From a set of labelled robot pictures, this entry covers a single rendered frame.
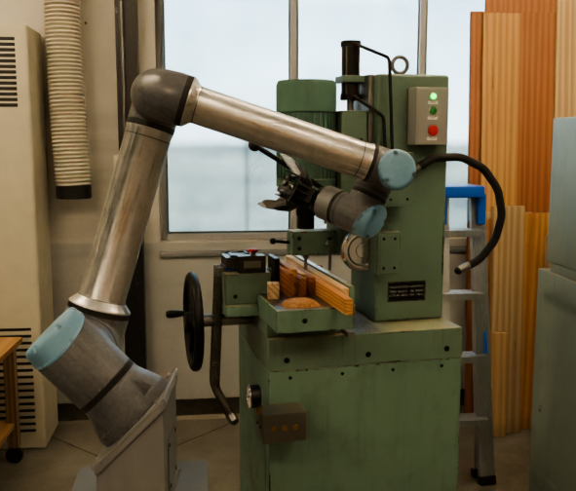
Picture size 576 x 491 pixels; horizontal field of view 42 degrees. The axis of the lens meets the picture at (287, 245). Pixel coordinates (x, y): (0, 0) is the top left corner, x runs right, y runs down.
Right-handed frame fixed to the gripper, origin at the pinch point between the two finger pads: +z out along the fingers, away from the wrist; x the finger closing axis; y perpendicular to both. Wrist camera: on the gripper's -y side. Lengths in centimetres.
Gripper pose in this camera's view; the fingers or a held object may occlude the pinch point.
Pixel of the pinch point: (270, 179)
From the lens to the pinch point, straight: 208.6
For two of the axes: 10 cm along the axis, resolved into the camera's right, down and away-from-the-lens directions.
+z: -7.5, -3.6, 5.5
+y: -5.1, -2.2, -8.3
